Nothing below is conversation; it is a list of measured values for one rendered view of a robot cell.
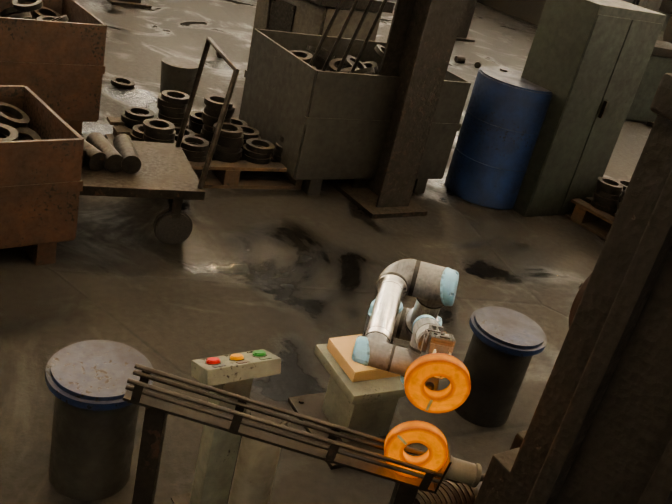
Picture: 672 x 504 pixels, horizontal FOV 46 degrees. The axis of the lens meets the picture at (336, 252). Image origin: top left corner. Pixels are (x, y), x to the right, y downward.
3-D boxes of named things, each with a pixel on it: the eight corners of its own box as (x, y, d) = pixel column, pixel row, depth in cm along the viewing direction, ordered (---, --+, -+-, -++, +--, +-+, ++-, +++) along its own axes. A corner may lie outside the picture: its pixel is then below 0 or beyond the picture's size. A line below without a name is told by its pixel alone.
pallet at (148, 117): (269, 143, 586) (280, 85, 567) (315, 189, 525) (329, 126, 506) (104, 136, 527) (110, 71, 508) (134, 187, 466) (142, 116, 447)
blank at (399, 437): (410, 488, 200) (410, 479, 203) (460, 458, 195) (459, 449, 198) (371, 449, 196) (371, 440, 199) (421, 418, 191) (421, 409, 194)
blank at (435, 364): (481, 372, 185) (479, 363, 188) (418, 352, 183) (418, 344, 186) (455, 421, 192) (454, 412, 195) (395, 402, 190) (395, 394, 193)
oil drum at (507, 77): (537, 209, 586) (579, 92, 548) (478, 212, 553) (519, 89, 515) (485, 175, 629) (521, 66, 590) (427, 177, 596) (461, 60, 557)
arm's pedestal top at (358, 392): (313, 352, 306) (315, 344, 304) (383, 345, 322) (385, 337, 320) (351, 405, 282) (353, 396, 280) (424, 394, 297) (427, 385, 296)
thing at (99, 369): (153, 495, 259) (169, 389, 240) (52, 520, 241) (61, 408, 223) (121, 432, 282) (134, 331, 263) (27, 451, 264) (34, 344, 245)
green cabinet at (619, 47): (483, 190, 597) (550, -13, 531) (547, 188, 635) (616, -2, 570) (527, 219, 562) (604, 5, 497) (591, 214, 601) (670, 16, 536)
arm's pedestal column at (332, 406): (287, 401, 318) (300, 347, 307) (371, 389, 338) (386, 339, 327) (330, 469, 288) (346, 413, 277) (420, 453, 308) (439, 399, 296)
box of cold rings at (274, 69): (373, 144, 638) (400, 36, 600) (440, 193, 570) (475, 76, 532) (232, 141, 573) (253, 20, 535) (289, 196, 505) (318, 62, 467)
